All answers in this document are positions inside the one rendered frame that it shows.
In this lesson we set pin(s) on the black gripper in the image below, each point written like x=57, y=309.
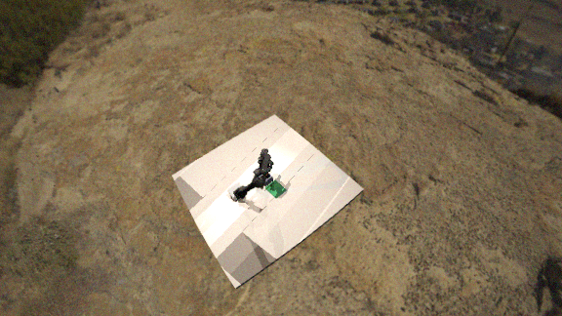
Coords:
x=256, y=171

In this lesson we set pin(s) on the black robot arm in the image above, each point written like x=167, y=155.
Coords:
x=256, y=182

